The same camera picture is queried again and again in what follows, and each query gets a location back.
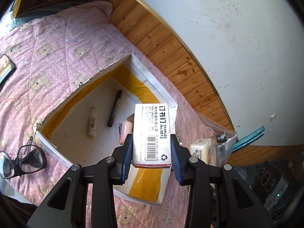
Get gold tissue pack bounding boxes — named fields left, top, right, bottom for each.
left=190, top=139, right=211, bottom=164

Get black smartphone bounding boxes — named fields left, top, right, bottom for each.
left=0, top=55, right=17, bottom=87

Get black eyeglasses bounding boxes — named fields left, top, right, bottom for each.
left=1, top=136, right=47, bottom=180

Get black marker pen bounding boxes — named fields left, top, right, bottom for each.
left=107, top=89, right=123, bottom=127

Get clear plastic bag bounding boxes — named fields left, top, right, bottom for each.
left=198, top=114, right=237, bottom=167

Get small white tube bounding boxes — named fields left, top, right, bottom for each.
left=88, top=105, right=98, bottom=137

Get white staples box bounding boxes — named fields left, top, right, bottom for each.
left=132, top=103, right=172, bottom=168

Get pink stapler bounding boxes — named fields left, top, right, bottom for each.
left=118, top=120, right=133, bottom=145

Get gold metal tin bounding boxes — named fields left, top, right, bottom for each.
left=127, top=114, right=135, bottom=124

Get pink bear quilt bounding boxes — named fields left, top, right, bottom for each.
left=1, top=2, right=212, bottom=227

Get glass tea bottle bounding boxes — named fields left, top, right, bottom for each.
left=215, top=131, right=228, bottom=144

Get white cardboard box yellow tape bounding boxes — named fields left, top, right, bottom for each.
left=35, top=53, right=179, bottom=207

